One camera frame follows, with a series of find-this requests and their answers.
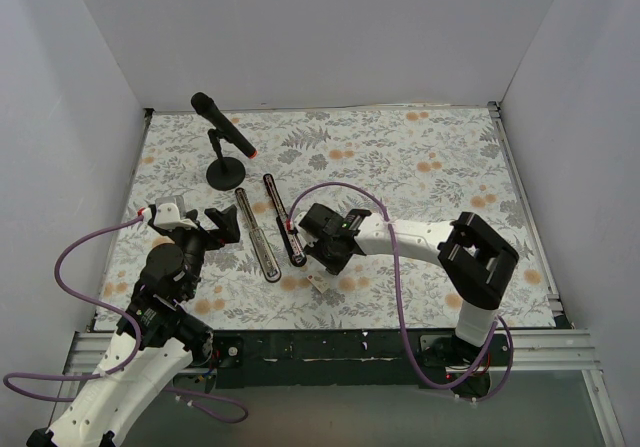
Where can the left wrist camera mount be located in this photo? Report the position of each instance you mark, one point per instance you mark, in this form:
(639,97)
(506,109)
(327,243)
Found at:
(167,213)

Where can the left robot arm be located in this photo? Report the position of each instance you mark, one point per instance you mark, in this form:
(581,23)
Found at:
(155,337)

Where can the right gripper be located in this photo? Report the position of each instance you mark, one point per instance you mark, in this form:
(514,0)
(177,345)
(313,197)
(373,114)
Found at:
(310,234)

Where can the staple box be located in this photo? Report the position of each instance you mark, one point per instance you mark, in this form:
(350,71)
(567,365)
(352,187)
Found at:
(318,282)

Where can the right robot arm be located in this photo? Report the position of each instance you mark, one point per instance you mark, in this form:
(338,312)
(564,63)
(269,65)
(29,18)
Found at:
(478,261)

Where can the black microphone orange tip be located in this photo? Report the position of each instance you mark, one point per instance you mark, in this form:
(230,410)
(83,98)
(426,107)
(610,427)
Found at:
(205,107)

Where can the aluminium frame rail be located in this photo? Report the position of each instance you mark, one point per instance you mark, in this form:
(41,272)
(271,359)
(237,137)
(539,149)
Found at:
(534,350)

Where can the floral patterned table mat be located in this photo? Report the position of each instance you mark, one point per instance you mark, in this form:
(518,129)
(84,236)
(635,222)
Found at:
(424,165)

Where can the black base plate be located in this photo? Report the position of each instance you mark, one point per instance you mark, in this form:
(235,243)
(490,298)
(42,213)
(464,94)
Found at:
(276,358)

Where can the black microphone stand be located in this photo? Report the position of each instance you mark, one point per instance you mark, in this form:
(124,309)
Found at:
(224,173)

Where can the grey black stapler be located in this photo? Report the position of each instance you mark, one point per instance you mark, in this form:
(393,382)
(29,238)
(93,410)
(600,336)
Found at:
(264,254)

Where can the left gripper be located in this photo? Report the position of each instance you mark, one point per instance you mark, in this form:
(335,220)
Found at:
(211,230)

